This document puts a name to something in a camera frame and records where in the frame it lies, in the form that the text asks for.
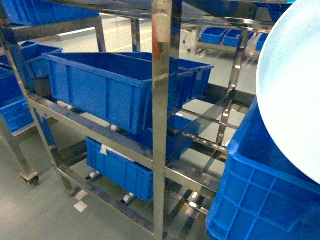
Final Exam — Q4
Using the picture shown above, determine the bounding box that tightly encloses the stainless steel shelf rack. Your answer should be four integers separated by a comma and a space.
0, 0, 274, 240

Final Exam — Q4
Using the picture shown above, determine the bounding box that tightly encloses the blue plastic crate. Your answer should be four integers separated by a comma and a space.
206, 101, 320, 240

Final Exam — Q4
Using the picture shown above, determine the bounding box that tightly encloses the light blue round plate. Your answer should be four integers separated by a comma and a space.
256, 0, 320, 182

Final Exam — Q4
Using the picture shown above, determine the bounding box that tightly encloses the blue bin behind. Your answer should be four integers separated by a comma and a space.
112, 52, 214, 109

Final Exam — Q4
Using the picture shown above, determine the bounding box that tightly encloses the blue bin shelf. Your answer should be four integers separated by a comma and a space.
85, 137, 154, 201
0, 41, 63, 133

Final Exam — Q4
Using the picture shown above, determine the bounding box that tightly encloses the blue bin on shelf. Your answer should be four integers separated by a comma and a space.
41, 51, 196, 136

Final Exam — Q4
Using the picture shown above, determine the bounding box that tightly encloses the blue bin lower shelf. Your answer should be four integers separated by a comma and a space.
85, 137, 154, 201

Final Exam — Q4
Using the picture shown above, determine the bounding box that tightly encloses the blue bin left shelf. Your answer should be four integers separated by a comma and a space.
0, 41, 63, 133

